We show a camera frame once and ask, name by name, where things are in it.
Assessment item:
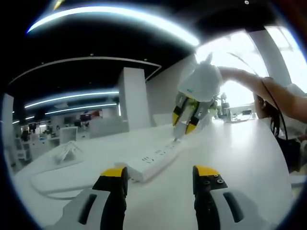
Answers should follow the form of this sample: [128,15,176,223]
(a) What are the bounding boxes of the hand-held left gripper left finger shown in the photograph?
[51,166,129,230]

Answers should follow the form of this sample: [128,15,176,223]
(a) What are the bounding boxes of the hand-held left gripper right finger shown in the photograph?
[192,165,265,230]

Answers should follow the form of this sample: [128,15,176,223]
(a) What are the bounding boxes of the white charger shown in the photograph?
[173,120,188,143]

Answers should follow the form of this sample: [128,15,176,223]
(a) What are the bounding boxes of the wide white power strip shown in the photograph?
[114,140,181,183]

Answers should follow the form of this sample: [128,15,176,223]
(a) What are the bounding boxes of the white desk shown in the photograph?
[13,118,293,230]

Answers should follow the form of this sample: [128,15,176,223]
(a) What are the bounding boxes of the thin ceiling light strip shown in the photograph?
[45,103,120,116]
[24,90,120,109]

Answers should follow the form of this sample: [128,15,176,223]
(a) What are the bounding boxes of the long ceiling light strip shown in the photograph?
[26,6,200,46]

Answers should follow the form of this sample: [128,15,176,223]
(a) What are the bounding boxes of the white chair back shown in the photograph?
[153,114,174,127]

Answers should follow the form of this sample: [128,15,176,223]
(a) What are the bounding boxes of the white square pillar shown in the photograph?
[1,92,15,170]
[118,67,154,132]

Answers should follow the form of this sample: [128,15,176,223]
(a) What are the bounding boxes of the white folded stand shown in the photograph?
[53,140,84,165]

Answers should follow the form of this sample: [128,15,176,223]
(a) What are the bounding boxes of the person's head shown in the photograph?
[253,94,289,140]

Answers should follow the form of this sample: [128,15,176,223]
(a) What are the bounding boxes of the white rectangular panel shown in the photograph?
[59,126,79,146]

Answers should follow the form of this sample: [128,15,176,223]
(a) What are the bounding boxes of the thick white power strip cable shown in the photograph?
[29,171,131,201]

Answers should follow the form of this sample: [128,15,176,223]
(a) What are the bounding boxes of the thin black cable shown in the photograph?
[260,76,289,141]

